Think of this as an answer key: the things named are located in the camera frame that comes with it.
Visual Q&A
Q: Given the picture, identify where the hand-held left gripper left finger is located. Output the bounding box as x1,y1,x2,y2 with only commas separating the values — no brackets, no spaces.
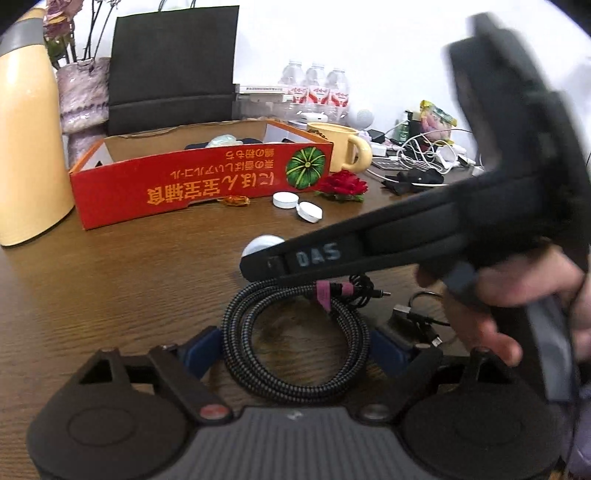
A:
76,325,234,426

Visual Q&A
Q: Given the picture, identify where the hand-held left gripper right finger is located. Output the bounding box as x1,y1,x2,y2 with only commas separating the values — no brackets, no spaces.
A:
358,325,509,426

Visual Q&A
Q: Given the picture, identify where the black braided cable coil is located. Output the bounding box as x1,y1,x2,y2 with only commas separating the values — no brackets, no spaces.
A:
222,274,391,404

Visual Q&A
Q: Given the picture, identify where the red cardboard box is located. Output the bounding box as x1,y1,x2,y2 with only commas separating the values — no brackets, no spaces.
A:
69,119,334,230

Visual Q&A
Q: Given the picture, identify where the person's right hand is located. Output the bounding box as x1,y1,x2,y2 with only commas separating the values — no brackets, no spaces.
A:
416,240,585,367

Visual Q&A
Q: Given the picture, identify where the black power adapter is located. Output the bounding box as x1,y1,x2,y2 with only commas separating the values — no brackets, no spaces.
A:
381,168,446,195

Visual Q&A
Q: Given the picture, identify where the red rose flower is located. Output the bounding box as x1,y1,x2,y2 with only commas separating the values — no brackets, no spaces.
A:
316,170,369,203

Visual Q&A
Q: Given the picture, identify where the colourful snack packet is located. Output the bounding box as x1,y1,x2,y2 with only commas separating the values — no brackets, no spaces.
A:
419,99,458,139

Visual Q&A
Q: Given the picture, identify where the yellow mug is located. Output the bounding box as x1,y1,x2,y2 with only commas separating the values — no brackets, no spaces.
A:
307,122,373,172

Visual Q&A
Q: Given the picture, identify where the white ball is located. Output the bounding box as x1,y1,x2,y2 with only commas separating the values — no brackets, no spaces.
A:
351,108,376,132

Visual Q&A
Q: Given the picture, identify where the clear water bottle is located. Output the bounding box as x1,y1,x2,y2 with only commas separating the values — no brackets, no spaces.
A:
305,62,331,116
279,60,309,116
325,68,350,121

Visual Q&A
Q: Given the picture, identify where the white flat box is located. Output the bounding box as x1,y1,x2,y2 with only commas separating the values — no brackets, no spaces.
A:
235,83,296,104

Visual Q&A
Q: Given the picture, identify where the yellow thermos jug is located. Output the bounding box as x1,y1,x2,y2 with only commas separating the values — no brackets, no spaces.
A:
0,8,75,247

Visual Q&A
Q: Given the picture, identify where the mottled pink vase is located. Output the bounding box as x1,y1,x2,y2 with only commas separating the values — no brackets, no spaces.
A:
56,56,112,171

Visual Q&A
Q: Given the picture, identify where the black paper bag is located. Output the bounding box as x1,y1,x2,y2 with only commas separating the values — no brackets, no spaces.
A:
107,6,241,137

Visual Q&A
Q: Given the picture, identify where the black usb cable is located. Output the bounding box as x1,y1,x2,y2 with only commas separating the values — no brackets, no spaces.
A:
392,290,455,347

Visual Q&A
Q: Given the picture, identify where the white cable bundle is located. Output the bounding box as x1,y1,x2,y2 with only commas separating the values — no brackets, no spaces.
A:
369,131,483,174

